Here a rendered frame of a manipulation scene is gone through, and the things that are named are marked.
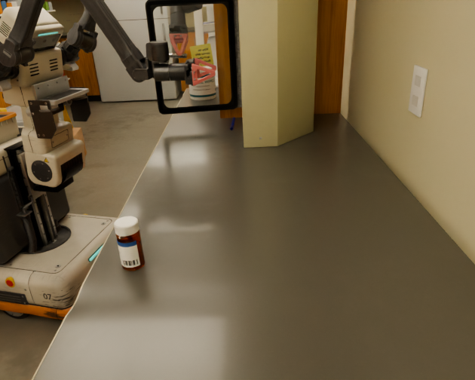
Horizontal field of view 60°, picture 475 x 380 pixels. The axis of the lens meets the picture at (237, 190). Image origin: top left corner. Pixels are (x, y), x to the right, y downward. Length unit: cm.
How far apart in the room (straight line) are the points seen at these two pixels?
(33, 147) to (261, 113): 107
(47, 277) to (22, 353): 34
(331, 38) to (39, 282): 162
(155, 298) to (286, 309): 22
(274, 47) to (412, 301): 83
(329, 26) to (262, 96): 49
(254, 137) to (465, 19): 67
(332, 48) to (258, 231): 98
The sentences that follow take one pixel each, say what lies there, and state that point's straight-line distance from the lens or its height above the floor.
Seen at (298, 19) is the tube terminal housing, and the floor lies 131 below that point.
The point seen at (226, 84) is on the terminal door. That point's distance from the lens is 159.
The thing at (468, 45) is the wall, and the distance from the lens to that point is 93.
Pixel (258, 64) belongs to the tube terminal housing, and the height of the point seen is 120.
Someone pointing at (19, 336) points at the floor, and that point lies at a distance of 226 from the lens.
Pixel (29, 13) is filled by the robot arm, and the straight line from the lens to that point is 163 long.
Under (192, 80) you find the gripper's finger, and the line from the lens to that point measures 137.
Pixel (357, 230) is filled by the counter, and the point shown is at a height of 94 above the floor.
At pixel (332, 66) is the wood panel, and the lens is 169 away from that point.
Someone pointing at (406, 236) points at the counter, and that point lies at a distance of 89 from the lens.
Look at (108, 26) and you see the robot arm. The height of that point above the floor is 132.
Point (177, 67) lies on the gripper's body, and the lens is 142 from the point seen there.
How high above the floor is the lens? 139
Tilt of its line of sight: 26 degrees down
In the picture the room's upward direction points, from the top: 3 degrees counter-clockwise
